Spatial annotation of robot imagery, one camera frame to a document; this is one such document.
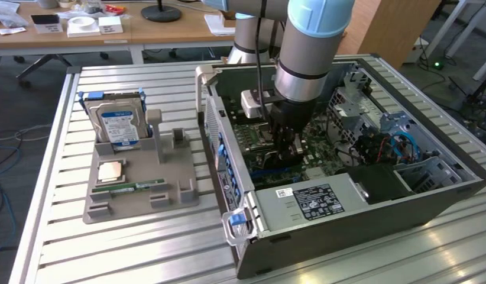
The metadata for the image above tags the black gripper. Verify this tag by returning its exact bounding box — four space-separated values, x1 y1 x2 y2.
267 98 320 136

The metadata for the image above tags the Nvidia graphics card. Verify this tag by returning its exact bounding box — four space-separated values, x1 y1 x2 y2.
241 146 306 174

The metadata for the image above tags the CPU socket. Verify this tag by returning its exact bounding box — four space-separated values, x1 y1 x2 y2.
254 122 275 146

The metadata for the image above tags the perforated metal drive cage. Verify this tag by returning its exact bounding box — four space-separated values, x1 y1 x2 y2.
328 70 386 149

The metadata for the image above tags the green motherboard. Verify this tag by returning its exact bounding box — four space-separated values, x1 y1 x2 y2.
221 97 349 191

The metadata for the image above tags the blue expansion slot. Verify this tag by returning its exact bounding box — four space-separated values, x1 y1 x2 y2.
250 166 289 176

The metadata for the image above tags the black plastic shroud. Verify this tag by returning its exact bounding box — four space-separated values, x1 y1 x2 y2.
348 164 417 205

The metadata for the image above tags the grey power supply unit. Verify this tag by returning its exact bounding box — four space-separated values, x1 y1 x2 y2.
254 173 372 232

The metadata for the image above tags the white booklet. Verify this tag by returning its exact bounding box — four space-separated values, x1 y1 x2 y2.
203 13 237 37

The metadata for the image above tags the wooden cabinet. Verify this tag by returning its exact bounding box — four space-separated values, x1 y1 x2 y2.
337 0 444 67

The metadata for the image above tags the silver disk bay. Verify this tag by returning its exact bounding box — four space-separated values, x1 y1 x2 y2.
380 111 465 195

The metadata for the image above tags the grey parts rack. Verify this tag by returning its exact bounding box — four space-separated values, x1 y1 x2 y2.
82 108 203 225

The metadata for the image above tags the light wooden desk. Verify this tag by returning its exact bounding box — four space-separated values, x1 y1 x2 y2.
0 0 134 64
130 0 349 64

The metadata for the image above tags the hard disk with blue carrier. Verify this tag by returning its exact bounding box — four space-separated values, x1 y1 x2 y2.
77 90 149 153

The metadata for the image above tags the open grey PC case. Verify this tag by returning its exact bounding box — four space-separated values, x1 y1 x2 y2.
194 56 485 280

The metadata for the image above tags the black equipment stand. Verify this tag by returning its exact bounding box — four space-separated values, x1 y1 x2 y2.
448 75 486 140

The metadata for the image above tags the black round lamp base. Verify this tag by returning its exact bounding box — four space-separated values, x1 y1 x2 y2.
141 0 185 23

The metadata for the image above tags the green RAM stick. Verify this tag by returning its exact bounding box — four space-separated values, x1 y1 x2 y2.
93 179 166 193

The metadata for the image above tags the CPU chip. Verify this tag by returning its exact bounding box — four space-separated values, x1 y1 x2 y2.
98 162 123 182

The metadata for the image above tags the white cube box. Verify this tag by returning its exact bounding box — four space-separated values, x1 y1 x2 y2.
98 16 123 35

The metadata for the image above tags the red package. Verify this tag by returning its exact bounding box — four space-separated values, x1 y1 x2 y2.
103 4 129 16

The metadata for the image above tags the flat white box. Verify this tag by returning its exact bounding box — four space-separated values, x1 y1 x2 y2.
66 24 103 38

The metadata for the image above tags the dark grey pouch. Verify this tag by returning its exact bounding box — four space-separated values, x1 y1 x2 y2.
85 0 106 15

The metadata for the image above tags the white tape roll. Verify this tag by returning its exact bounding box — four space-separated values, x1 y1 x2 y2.
69 16 97 30

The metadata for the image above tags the black wheeled base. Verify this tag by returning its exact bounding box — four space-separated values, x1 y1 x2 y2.
14 52 110 88

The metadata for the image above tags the white box with black top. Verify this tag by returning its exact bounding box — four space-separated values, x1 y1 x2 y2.
31 14 65 34

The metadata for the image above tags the crumpled clear plastic bag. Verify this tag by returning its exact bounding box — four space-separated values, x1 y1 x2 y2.
0 1 31 28

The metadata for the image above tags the black wire bundle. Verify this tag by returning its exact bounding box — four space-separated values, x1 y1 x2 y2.
353 132 394 165

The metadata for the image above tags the blue disk wire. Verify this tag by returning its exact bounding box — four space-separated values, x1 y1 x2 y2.
389 131 422 164

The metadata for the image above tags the white switch box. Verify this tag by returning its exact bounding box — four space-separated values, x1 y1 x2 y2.
412 37 430 64

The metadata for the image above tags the white table frame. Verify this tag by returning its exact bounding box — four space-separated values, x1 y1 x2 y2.
420 0 486 81

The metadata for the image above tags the blue floor cable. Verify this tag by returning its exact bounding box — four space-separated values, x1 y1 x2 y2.
0 138 22 255

